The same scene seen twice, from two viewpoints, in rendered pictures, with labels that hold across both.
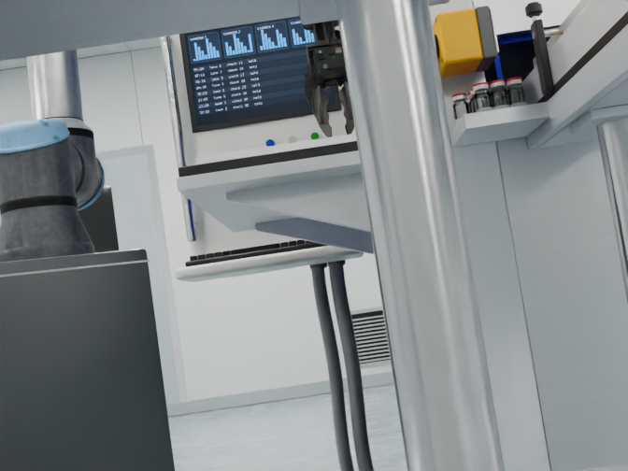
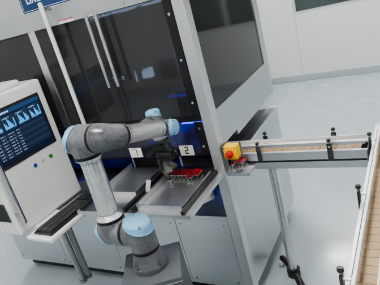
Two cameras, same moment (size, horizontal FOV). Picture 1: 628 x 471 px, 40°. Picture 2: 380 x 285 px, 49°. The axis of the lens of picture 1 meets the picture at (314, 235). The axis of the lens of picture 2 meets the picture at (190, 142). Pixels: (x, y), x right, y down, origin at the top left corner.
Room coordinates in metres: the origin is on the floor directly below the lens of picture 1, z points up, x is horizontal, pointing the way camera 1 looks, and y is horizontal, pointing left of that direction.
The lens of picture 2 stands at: (0.31, 1.53, 1.82)
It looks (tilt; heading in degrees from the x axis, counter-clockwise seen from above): 20 degrees down; 301
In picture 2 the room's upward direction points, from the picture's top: 15 degrees counter-clockwise
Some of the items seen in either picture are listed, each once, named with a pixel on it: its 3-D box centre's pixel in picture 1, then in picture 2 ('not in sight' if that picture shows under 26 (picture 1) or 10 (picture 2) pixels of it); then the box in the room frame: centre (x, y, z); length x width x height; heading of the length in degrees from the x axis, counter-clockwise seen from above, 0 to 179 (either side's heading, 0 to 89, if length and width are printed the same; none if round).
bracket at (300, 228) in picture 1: (337, 242); not in sight; (1.83, -0.05, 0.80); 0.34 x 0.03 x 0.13; 89
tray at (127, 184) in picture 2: not in sight; (133, 178); (1.75, -0.13, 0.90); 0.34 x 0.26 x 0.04; 89
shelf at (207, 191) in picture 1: (338, 192); (153, 189); (1.58, -0.06, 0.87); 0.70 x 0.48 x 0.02; 179
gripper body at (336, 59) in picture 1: (326, 49); (164, 149); (1.44, -0.07, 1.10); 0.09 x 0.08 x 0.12; 179
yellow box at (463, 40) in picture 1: (461, 42); (232, 150); (1.16, -0.24, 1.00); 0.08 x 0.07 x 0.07; 89
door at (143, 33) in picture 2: not in sight; (149, 64); (1.49, -0.23, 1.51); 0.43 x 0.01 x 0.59; 179
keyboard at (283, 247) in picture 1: (270, 250); (68, 212); (2.09, 0.11, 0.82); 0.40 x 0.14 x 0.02; 88
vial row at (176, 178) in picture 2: not in sight; (184, 177); (1.41, -0.12, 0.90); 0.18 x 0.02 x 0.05; 179
